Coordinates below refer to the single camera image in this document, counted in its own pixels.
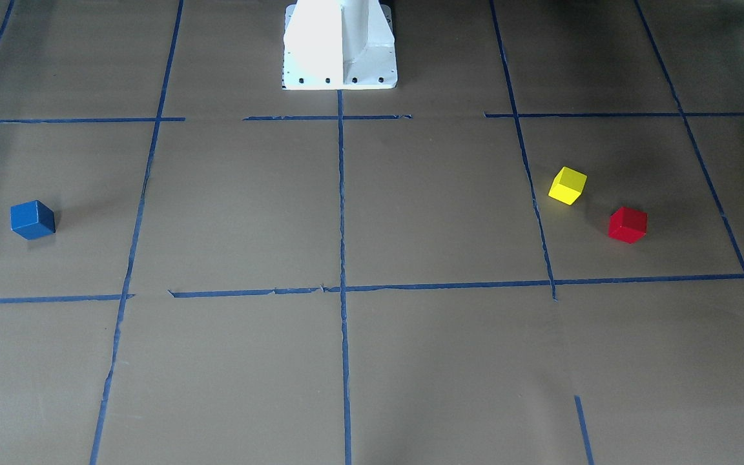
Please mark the blue wooden cube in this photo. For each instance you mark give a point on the blue wooden cube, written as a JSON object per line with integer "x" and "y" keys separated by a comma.
{"x": 32, "y": 220}

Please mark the yellow wooden cube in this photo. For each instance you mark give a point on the yellow wooden cube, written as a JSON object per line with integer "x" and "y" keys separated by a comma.
{"x": 568, "y": 185}

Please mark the red wooden cube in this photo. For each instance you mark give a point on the red wooden cube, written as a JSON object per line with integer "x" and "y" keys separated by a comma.
{"x": 628, "y": 225}

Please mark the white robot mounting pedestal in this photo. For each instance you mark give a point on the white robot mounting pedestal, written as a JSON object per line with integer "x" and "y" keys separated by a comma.
{"x": 339, "y": 45}

